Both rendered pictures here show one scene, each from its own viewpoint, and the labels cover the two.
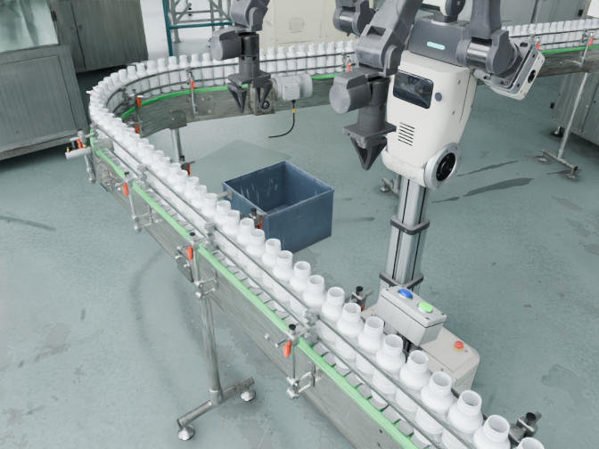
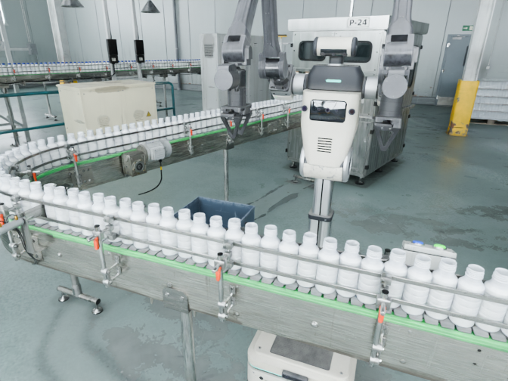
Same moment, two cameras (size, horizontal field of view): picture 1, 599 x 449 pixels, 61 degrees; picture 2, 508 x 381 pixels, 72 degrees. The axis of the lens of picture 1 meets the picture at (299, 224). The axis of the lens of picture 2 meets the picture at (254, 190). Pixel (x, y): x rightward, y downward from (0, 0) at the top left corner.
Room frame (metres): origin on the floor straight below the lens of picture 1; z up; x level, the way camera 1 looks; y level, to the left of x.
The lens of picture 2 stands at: (0.36, 0.65, 1.66)
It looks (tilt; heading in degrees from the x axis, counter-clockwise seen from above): 22 degrees down; 330
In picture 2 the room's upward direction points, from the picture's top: 1 degrees clockwise
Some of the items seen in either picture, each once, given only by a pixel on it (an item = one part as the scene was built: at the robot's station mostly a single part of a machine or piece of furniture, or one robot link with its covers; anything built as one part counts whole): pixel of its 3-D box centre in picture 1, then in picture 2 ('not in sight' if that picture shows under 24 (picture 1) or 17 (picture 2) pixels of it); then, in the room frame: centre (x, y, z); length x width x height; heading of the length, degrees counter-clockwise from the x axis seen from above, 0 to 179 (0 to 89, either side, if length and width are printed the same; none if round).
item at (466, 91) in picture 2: not in sight; (462, 107); (4.60, -6.82, 0.55); 0.40 x 0.40 x 1.10; 39
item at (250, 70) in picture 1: (249, 68); (236, 98); (1.35, 0.14, 1.51); 0.10 x 0.07 x 0.07; 130
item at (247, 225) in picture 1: (248, 247); (270, 251); (1.13, 0.14, 1.08); 0.06 x 0.06 x 0.17
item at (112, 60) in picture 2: not in sight; (111, 51); (7.41, -0.51, 1.55); 0.17 x 0.15 x 0.42; 111
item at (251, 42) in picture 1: (246, 44); (236, 78); (1.34, 0.14, 1.57); 0.07 x 0.06 x 0.07; 130
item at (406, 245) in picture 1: (403, 264); (317, 248); (1.50, -0.39, 0.74); 0.11 x 0.11 x 0.40; 39
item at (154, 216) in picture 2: (177, 187); (156, 227); (1.45, 0.40, 1.08); 0.06 x 0.06 x 0.17
